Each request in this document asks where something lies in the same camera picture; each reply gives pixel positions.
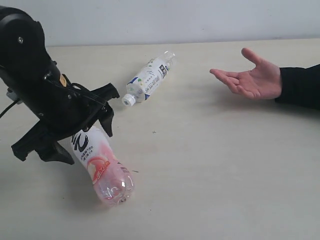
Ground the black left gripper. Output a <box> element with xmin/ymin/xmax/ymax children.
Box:
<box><xmin>11</xmin><ymin>62</ymin><xmax>120</xmax><ymax>165</ymax></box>

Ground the pink peach soda bottle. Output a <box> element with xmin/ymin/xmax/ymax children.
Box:
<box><xmin>70</xmin><ymin>126</ymin><xmax>135</xmax><ymax>207</ymax></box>

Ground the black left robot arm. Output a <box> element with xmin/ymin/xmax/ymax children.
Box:
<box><xmin>0</xmin><ymin>6</ymin><xmax>119</xmax><ymax>165</ymax></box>

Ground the white blue label water bottle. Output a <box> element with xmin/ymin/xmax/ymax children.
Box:
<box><xmin>122</xmin><ymin>51</ymin><xmax>176</xmax><ymax>107</ymax></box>

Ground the person's open hand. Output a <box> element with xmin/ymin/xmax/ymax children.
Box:
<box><xmin>209</xmin><ymin>48</ymin><xmax>282</xmax><ymax>100</ymax></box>

